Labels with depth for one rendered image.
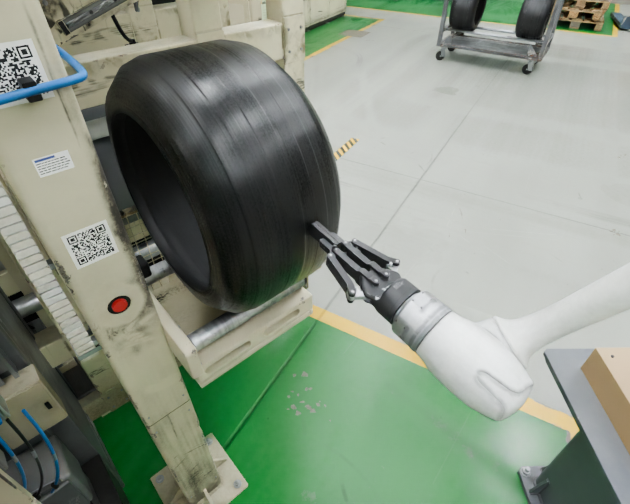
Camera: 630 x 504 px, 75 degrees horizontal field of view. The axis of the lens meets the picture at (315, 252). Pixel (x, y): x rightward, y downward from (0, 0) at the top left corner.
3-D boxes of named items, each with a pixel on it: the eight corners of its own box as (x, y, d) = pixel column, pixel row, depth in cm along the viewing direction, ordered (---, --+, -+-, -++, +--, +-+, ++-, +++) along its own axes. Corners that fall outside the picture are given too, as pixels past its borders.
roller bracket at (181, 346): (194, 381, 94) (185, 356, 87) (124, 287, 116) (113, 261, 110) (207, 373, 95) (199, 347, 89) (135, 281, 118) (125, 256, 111)
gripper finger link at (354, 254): (385, 278, 70) (391, 274, 71) (341, 239, 75) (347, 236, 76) (380, 292, 73) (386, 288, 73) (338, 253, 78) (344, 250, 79)
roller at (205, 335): (185, 340, 93) (179, 336, 96) (194, 357, 94) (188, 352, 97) (304, 269, 110) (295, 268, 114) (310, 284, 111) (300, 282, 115)
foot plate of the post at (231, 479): (184, 541, 142) (182, 538, 139) (150, 479, 157) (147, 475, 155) (248, 485, 155) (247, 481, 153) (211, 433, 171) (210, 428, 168)
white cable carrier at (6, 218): (82, 363, 86) (-51, 154, 54) (74, 348, 88) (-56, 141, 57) (104, 351, 88) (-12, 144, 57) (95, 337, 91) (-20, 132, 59)
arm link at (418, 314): (424, 331, 60) (394, 305, 63) (408, 361, 67) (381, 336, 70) (460, 301, 65) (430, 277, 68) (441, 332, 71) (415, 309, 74)
